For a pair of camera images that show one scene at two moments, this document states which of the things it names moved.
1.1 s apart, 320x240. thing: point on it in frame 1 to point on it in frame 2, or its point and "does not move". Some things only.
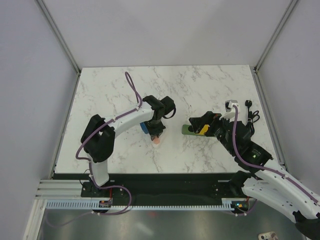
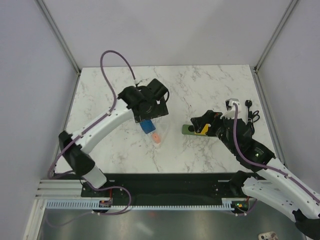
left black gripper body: (155, 127) to (156, 110)
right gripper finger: (200, 125) does not move
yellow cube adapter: (204, 129) does not move
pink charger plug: (156, 141) does not move
